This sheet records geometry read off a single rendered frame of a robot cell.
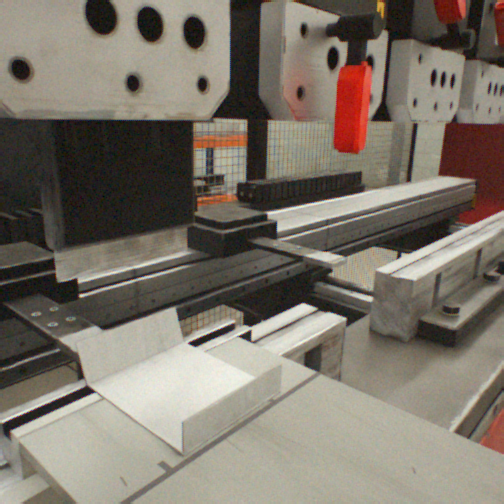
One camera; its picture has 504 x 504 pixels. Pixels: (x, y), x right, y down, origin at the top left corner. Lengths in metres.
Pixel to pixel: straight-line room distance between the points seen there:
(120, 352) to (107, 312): 0.27
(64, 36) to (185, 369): 0.22
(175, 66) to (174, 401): 0.20
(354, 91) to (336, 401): 0.22
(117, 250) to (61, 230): 0.05
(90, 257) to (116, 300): 0.31
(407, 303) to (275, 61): 0.43
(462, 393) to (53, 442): 0.46
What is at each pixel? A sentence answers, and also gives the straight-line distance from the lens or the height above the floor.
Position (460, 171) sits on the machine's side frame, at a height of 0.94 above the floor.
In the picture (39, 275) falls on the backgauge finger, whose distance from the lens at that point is 0.51.
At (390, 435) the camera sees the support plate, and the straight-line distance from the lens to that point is 0.31.
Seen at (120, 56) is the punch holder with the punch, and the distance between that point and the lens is 0.26.
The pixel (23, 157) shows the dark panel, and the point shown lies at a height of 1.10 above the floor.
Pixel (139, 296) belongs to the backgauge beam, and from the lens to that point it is 0.64.
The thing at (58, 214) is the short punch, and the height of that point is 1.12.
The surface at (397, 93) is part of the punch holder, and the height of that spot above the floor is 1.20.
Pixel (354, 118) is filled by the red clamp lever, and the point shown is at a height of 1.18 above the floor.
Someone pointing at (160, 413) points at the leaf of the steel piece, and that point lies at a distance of 0.31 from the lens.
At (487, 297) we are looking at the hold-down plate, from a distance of 0.85.
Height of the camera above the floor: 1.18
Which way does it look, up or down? 17 degrees down
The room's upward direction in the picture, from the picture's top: 2 degrees clockwise
